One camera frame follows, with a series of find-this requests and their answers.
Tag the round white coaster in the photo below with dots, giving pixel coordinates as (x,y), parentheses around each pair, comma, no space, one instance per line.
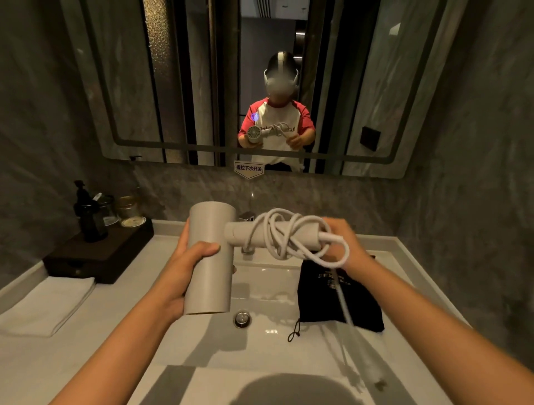
(134,222)

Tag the black wooden tray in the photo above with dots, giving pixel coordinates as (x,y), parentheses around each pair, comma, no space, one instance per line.
(104,254)

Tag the person's right forearm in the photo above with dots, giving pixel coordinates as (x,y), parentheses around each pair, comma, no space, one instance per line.
(438,338)

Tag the person's left forearm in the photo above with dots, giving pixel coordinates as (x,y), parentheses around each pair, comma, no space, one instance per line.
(125,354)

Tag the small white sign sticker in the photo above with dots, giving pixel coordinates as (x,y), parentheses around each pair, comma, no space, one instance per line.
(249,169)

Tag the glass jar with gold rim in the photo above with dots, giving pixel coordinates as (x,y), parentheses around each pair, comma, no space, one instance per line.
(127,206)

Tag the white folded towel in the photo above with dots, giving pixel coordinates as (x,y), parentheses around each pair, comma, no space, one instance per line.
(46,304)

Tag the black framed wall mirror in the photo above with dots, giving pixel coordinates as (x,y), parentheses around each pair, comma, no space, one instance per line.
(187,83)

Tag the beige hair dryer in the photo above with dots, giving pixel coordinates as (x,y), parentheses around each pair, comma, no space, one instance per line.
(208,283)

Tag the chrome faucet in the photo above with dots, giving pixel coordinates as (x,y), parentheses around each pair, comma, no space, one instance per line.
(246,217)

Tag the black pump dispenser bottle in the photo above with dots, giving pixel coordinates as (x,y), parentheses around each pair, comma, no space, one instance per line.
(91,221)

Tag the chrome sink drain stopper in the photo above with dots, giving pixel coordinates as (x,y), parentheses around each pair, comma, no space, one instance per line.
(242,319)

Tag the person's right hand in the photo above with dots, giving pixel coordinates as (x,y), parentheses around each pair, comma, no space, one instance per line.
(354,250)

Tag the white sink basin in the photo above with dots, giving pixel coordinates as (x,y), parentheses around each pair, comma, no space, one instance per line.
(267,292)

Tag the person's right fingers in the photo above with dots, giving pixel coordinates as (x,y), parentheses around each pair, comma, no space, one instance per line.
(336,227)

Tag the person's left thumb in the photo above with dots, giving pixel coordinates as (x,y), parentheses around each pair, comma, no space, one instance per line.
(204,249)

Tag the clear glass cup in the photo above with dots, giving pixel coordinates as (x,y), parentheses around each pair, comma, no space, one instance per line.
(108,212)

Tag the person's left hand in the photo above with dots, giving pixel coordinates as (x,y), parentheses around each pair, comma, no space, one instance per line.
(173,283)

